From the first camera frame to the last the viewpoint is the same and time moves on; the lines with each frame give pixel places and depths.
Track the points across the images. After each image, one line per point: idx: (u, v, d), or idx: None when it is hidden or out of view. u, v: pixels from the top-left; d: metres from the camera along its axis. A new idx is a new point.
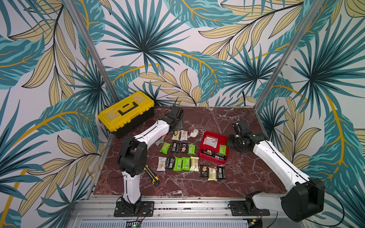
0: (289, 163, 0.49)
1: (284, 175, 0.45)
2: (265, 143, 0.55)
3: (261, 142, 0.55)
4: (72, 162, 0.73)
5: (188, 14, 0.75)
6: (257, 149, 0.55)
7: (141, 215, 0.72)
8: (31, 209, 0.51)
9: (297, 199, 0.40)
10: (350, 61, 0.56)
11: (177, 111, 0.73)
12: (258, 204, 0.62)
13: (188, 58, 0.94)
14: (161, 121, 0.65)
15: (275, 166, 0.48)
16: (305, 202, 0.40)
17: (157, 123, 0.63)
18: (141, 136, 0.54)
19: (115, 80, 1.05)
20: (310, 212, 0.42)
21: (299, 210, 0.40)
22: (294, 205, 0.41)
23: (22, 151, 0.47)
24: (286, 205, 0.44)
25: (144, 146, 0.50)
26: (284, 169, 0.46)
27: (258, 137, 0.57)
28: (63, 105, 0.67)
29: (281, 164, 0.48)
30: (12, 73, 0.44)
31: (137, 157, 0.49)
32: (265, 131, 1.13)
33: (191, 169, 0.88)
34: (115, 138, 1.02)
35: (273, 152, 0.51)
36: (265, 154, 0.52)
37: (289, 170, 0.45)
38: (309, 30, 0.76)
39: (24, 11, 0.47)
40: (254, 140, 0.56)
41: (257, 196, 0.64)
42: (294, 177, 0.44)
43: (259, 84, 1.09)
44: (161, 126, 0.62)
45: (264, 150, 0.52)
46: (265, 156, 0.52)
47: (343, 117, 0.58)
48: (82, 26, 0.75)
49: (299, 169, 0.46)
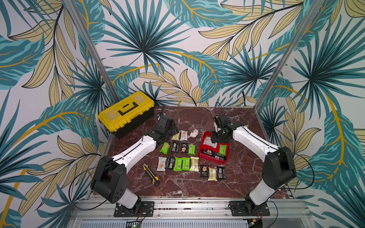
0: (261, 138, 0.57)
1: (258, 150, 0.52)
2: (240, 127, 0.63)
3: (238, 128, 0.62)
4: (72, 162, 0.73)
5: (188, 14, 0.75)
6: (235, 135, 0.62)
7: (141, 215, 0.72)
8: (31, 210, 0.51)
9: (271, 166, 0.46)
10: (350, 61, 0.56)
11: (165, 123, 0.66)
12: (256, 200, 0.63)
13: (188, 58, 0.94)
14: (146, 137, 0.58)
15: (252, 145, 0.55)
16: (278, 168, 0.46)
17: (140, 141, 0.56)
18: (121, 156, 0.48)
19: (115, 80, 1.05)
20: (285, 178, 0.47)
21: (274, 176, 0.46)
22: (271, 174, 0.47)
23: (21, 152, 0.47)
24: (265, 177, 0.50)
25: (122, 170, 0.43)
26: (258, 144, 0.53)
27: (235, 124, 0.65)
28: (63, 105, 0.67)
29: (254, 141, 0.55)
30: (12, 73, 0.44)
31: (114, 183, 0.42)
32: (265, 131, 1.13)
33: (191, 169, 0.88)
34: (115, 138, 1.02)
35: (247, 133, 0.59)
36: (242, 137, 0.59)
37: (262, 144, 0.52)
38: (309, 30, 0.76)
39: (24, 11, 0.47)
40: (231, 128, 0.63)
41: (252, 194, 0.64)
42: (266, 148, 0.50)
43: (259, 84, 1.09)
44: (147, 143, 0.56)
45: (241, 134, 0.60)
46: (242, 138, 0.59)
47: (344, 117, 0.58)
48: (82, 26, 0.75)
49: (268, 141, 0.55)
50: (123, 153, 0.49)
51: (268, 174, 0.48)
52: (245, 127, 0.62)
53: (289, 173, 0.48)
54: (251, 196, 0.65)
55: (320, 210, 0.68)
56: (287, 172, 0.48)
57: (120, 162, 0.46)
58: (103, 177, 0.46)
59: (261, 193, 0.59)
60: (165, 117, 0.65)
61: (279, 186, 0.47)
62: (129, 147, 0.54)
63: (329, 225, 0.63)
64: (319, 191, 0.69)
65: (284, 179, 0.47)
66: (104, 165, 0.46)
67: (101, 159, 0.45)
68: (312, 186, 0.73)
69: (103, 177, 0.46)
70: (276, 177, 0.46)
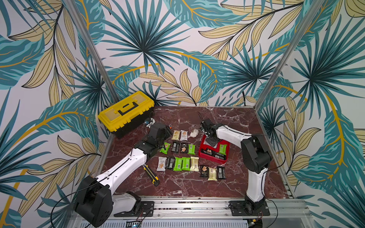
0: (237, 130, 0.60)
1: (237, 140, 0.60)
2: (221, 125, 0.73)
3: (220, 127, 0.72)
4: (72, 162, 0.73)
5: (188, 14, 0.75)
6: (218, 134, 0.71)
7: (141, 215, 0.72)
8: (31, 210, 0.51)
9: (246, 150, 0.53)
10: (350, 61, 0.56)
11: (156, 133, 0.61)
12: (253, 197, 0.64)
13: (188, 58, 0.94)
14: (136, 152, 0.55)
15: (231, 137, 0.63)
16: (253, 151, 0.53)
17: (129, 156, 0.52)
18: (106, 176, 0.44)
19: (115, 80, 1.05)
20: (262, 161, 0.54)
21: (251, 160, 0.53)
22: (247, 157, 0.54)
23: (22, 151, 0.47)
24: (244, 161, 0.57)
25: (106, 192, 0.40)
26: (235, 135, 0.61)
27: (218, 124, 0.76)
28: (63, 104, 0.67)
29: (233, 133, 0.63)
30: (13, 72, 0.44)
31: (97, 206, 0.39)
32: (265, 131, 1.13)
33: (191, 169, 0.88)
34: (115, 138, 1.02)
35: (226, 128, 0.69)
36: (222, 133, 0.68)
37: (239, 135, 0.61)
38: (309, 30, 0.76)
39: (24, 11, 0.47)
40: (214, 128, 0.72)
41: (248, 191, 0.66)
42: (242, 136, 0.59)
43: (259, 84, 1.09)
44: (136, 158, 0.53)
45: (222, 130, 0.69)
46: (223, 135, 0.69)
47: (344, 117, 0.58)
48: (82, 26, 0.75)
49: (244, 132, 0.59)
50: (109, 171, 0.46)
51: (246, 157, 0.55)
52: (225, 125, 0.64)
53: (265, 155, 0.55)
54: (248, 195, 0.67)
55: (320, 210, 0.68)
56: (263, 155, 0.55)
57: (104, 182, 0.43)
58: (88, 198, 0.44)
59: (253, 186, 0.61)
60: (155, 127, 0.60)
61: (257, 168, 0.53)
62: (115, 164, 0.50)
63: (329, 225, 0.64)
64: (319, 191, 0.69)
65: (263, 162, 0.54)
66: (88, 186, 0.44)
67: (85, 179, 0.42)
68: (312, 186, 0.73)
69: (88, 198, 0.44)
70: (252, 159, 0.53)
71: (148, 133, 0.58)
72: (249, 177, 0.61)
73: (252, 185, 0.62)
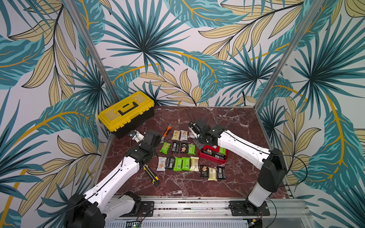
0: (250, 144, 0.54)
1: (251, 157, 0.49)
2: (224, 132, 0.58)
3: (222, 134, 0.57)
4: (72, 162, 0.73)
5: (188, 14, 0.75)
6: (221, 143, 0.56)
7: (141, 215, 0.72)
8: (31, 210, 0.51)
9: (269, 174, 0.44)
10: (350, 61, 0.56)
11: (151, 139, 0.61)
12: (257, 204, 0.62)
13: (188, 58, 0.94)
14: (127, 161, 0.52)
15: (242, 152, 0.51)
16: (276, 174, 0.48)
17: (120, 166, 0.50)
18: (95, 193, 0.42)
19: (115, 80, 1.05)
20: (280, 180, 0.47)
21: (273, 183, 0.45)
22: (269, 180, 0.45)
23: (22, 151, 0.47)
24: (260, 181, 0.49)
25: (95, 211, 0.38)
26: (250, 152, 0.49)
27: (216, 129, 0.60)
28: (63, 104, 0.67)
29: (244, 148, 0.51)
30: (12, 72, 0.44)
31: (86, 224, 0.37)
32: (265, 131, 1.13)
33: (191, 169, 0.88)
34: (115, 138, 1.02)
35: (235, 140, 0.54)
36: (229, 144, 0.54)
37: (253, 151, 0.49)
38: (309, 30, 0.76)
39: (23, 11, 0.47)
40: (214, 135, 0.57)
41: (250, 197, 0.64)
42: (260, 156, 0.48)
43: (259, 84, 1.09)
44: (127, 168, 0.50)
45: (227, 141, 0.54)
46: (230, 146, 0.54)
47: (344, 117, 0.58)
48: (82, 26, 0.75)
49: (258, 146, 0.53)
50: (99, 185, 0.44)
51: (264, 179, 0.47)
52: (228, 131, 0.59)
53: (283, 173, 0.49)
54: (250, 200, 0.65)
55: (320, 210, 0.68)
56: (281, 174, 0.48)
57: (92, 199, 0.41)
58: None
59: (258, 193, 0.58)
60: (150, 133, 0.59)
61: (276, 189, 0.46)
62: (105, 177, 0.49)
63: (329, 225, 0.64)
64: (319, 191, 0.69)
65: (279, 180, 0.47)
66: (75, 206, 0.42)
67: (72, 197, 0.40)
68: (312, 186, 0.73)
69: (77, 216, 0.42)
70: (275, 184, 0.45)
71: (142, 139, 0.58)
72: (255, 188, 0.57)
73: (259, 194, 0.58)
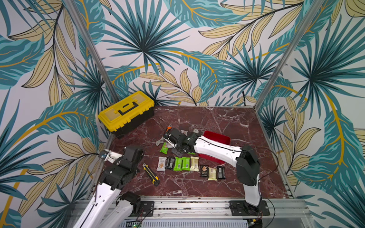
0: (221, 144, 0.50)
1: (225, 158, 0.52)
2: (198, 138, 0.60)
3: (196, 141, 0.59)
4: (72, 162, 0.73)
5: (188, 14, 0.75)
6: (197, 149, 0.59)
7: (141, 215, 0.72)
8: (31, 210, 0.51)
9: (244, 170, 0.46)
10: (350, 61, 0.56)
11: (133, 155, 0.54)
12: (254, 203, 0.62)
13: (188, 58, 0.94)
14: (103, 190, 0.45)
15: (216, 155, 0.54)
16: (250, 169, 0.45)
17: (94, 199, 0.43)
18: None
19: (115, 80, 1.05)
20: (255, 173, 0.51)
21: (249, 178, 0.48)
22: (245, 177, 0.49)
23: (22, 151, 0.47)
24: (239, 179, 0.52)
25: None
26: (223, 153, 0.52)
27: (191, 137, 0.61)
28: (63, 104, 0.67)
29: (218, 150, 0.54)
30: (12, 72, 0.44)
31: None
32: (265, 131, 1.13)
33: (191, 169, 0.88)
34: (115, 138, 1.02)
35: (209, 144, 0.57)
36: (205, 149, 0.56)
37: (226, 151, 0.52)
38: (309, 30, 0.76)
39: (23, 11, 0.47)
40: (190, 143, 0.59)
41: (246, 198, 0.64)
42: (233, 155, 0.51)
43: (259, 84, 1.09)
44: (103, 200, 0.43)
45: (202, 147, 0.57)
46: (206, 151, 0.56)
47: (344, 117, 0.58)
48: (82, 26, 0.75)
49: (230, 145, 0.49)
50: None
51: (242, 176, 0.50)
52: (202, 137, 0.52)
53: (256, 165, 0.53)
54: (248, 201, 0.64)
55: (320, 210, 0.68)
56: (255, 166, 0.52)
57: None
58: None
59: (251, 193, 0.59)
60: (131, 147, 0.54)
61: (255, 183, 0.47)
62: (79, 218, 0.41)
63: (329, 225, 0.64)
64: (319, 191, 0.69)
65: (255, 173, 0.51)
66: None
67: None
68: (312, 186, 0.73)
69: None
70: (252, 178, 0.49)
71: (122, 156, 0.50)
72: (244, 189, 0.59)
73: (252, 194, 0.58)
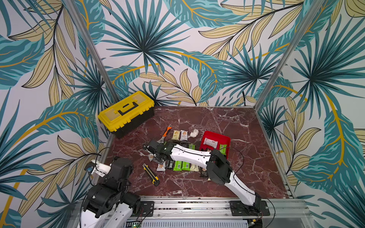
0: (194, 151, 0.61)
1: (198, 163, 0.58)
2: (174, 147, 0.65)
3: (172, 149, 0.65)
4: (72, 162, 0.73)
5: (188, 14, 0.75)
6: (174, 157, 0.64)
7: (141, 215, 0.72)
8: (32, 210, 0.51)
9: (212, 172, 0.53)
10: (350, 61, 0.56)
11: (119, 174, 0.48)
12: (249, 203, 0.63)
13: (188, 58, 0.94)
14: (87, 218, 0.41)
15: (190, 160, 0.60)
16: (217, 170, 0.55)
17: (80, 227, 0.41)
18: None
19: (115, 80, 1.05)
20: (224, 172, 0.58)
21: (219, 178, 0.55)
22: (216, 177, 0.55)
23: (22, 151, 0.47)
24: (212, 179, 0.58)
25: None
26: (196, 159, 0.58)
27: (168, 147, 0.66)
28: (63, 104, 0.67)
29: (191, 156, 0.60)
30: (12, 72, 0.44)
31: None
32: (265, 131, 1.13)
33: (191, 169, 0.88)
34: (115, 138, 1.02)
35: (183, 152, 0.62)
36: (180, 157, 0.62)
37: (198, 157, 0.58)
38: (309, 30, 0.76)
39: (24, 11, 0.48)
40: (167, 153, 0.64)
41: (241, 198, 0.65)
42: (203, 159, 0.57)
43: (259, 84, 1.09)
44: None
45: (177, 155, 0.62)
46: (181, 158, 0.62)
47: (343, 117, 0.58)
48: (82, 26, 0.75)
49: (201, 151, 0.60)
50: None
51: (214, 178, 0.56)
52: (177, 145, 0.66)
53: (225, 166, 0.60)
54: (244, 202, 0.65)
55: (320, 210, 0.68)
56: (223, 166, 0.59)
57: None
58: None
59: (239, 193, 0.62)
60: (118, 165, 0.48)
61: (227, 181, 0.58)
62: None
63: (329, 225, 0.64)
64: (319, 191, 0.69)
65: (225, 173, 0.58)
66: None
67: None
68: (312, 186, 0.73)
69: None
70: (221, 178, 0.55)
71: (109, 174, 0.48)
72: (233, 190, 0.62)
73: (242, 194, 0.62)
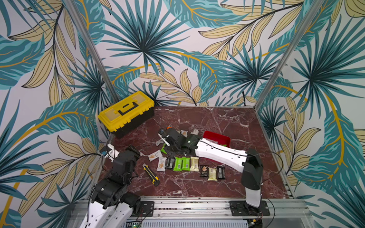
0: (225, 149, 0.52)
1: (230, 163, 0.49)
2: (200, 141, 0.56)
3: (198, 144, 0.55)
4: (72, 162, 0.73)
5: (188, 14, 0.75)
6: (198, 153, 0.55)
7: (141, 215, 0.72)
8: (32, 210, 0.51)
9: (251, 177, 0.45)
10: (350, 61, 0.56)
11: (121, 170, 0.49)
12: (255, 204, 0.62)
13: (188, 58, 0.94)
14: (94, 210, 0.44)
15: (221, 158, 0.51)
16: (256, 175, 0.47)
17: (87, 218, 0.43)
18: None
19: (115, 80, 1.05)
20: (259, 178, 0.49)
21: (255, 183, 0.46)
22: (251, 182, 0.47)
23: (22, 151, 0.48)
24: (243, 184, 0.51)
25: None
26: (228, 157, 0.49)
27: (192, 140, 0.57)
28: (63, 104, 0.67)
29: (222, 155, 0.51)
30: (12, 73, 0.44)
31: None
32: (265, 131, 1.13)
33: (191, 169, 0.88)
34: (115, 138, 1.02)
35: (212, 148, 0.53)
36: (207, 154, 0.53)
37: (231, 156, 0.49)
38: (309, 30, 0.76)
39: (24, 11, 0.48)
40: (192, 147, 0.55)
41: (247, 199, 0.63)
42: (237, 159, 0.48)
43: (259, 84, 1.09)
44: (96, 219, 0.43)
45: (205, 151, 0.53)
46: (208, 155, 0.53)
47: (343, 117, 0.58)
48: (82, 26, 0.75)
49: (235, 149, 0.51)
50: None
51: (247, 182, 0.48)
52: (202, 138, 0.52)
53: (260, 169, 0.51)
54: (248, 203, 0.64)
55: (320, 210, 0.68)
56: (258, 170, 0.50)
57: None
58: None
59: (253, 195, 0.57)
60: (120, 160, 0.48)
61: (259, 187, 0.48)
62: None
63: (329, 225, 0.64)
64: (319, 191, 0.69)
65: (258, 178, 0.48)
66: None
67: None
68: (312, 186, 0.73)
69: None
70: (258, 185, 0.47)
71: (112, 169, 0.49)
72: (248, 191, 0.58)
73: (253, 196, 0.58)
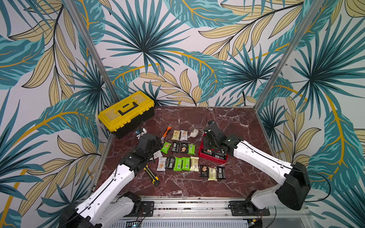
0: (268, 156, 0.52)
1: (270, 171, 0.46)
2: (240, 143, 0.56)
3: (238, 145, 0.55)
4: (72, 161, 0.73)
5: (188, 14, 0.75)
6: (237, 153, 0.54)
7: (141, 215, 0.72)
8: (32, 209, 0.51)
9: (292, 192, 0.41)
10: (350, 61, 0.56)
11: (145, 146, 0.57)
12: (259, 205, 0.62)
13: (188, 58, 0.94)
14: (121, 169, 0.51)
15: (260, 164, 0.49)
16: (300, 191, 0.42)
17: (114, 175, 0.49)
18: (87, 206, 0.41)
19: (115, 80, 1.05)
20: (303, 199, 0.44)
21: (296, 201, 0.42)
22: (291, 198, 0.42)
23: (22, 151, 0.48)
24: (279, 197, 0.46)
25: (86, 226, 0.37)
26: (270, 165, 0.47)
27: (232, 140, 0.57)
28: (63, 105, 0.67)
29: (263, 161, 0.48)
30: (12, 73, 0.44)
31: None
32: (265, 131, 1.13)
33: (191, 169, 0.88)
34: (115, 138, 1.02)
35: (253, 152, 0.52)
36: (246, 156, 0.52)
37: (273, 164, 0.47)
38: (309, 30, 0.76)
39: (24, 11, 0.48)
40: (231, 146, 0.55)
41: (255, 198, 0.63)
42: (281, 169, 0.45)
43: (259, 84, 1.09)
44: (120, 177, 0.49)
45: (244, 153, 0.52)
46: (247, 158, 0.52)
47: (344, 117, 0.58)
48: (82, 26, 0.75)
49: (279, 160, 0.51)
50: (91, 198, 0.43)
51: (287, 196, 0.43)
52: (244, 141, 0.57)
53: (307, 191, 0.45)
54: (253, 200, 0.64)
55: (320, 210, 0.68)
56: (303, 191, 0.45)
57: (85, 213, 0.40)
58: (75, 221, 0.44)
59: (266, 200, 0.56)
60: (144, 138, 0.57)
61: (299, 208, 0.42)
62: (97, 189, 0.45)
63: (329, 225, 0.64)
64: (319, 191, 0.69)
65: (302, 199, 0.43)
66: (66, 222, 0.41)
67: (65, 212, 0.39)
68: (312, 186, 0.73)
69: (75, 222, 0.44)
70: (300, 204, 0.42)
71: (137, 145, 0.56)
72: (267, 195, 0.55)
73: (267, 201, 0.56)
